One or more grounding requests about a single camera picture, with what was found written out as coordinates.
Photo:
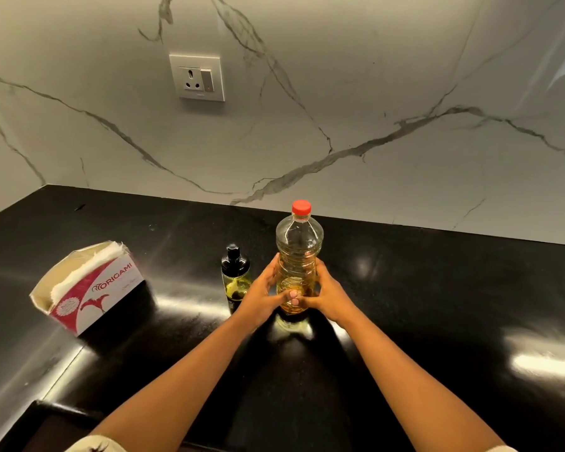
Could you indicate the person's left hand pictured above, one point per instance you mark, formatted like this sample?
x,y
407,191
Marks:
x,y
261,301

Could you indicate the person's right hand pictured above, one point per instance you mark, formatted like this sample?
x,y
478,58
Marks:
x,y
332,301

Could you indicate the small glass oil bottle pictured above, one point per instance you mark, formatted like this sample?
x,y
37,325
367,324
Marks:
x,y
235,284

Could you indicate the large clear plastic oil bottle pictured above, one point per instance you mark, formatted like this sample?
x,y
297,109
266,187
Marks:
x,y
299,244

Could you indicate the person's left forearm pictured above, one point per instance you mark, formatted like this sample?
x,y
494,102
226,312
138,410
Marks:
x,y
179,395

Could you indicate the person's right forearm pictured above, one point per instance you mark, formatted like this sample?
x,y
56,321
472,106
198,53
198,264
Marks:
x,y
414,390

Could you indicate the black stone countertop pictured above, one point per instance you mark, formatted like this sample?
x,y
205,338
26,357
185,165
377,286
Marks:
x,y
452,301

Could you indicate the red and white tissue box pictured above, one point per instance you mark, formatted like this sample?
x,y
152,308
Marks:
x,y
99,296

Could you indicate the stack of white tissues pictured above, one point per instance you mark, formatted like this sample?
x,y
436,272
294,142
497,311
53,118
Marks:
x,y
85,270

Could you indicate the white patterned shirt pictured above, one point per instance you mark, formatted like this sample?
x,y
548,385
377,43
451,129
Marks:
x,y
89,445

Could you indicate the brown base cabinet door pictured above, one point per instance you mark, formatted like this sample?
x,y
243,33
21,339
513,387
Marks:
x,y
42,435

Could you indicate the white wall socket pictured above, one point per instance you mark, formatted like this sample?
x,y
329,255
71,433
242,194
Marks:
x,y
197,77

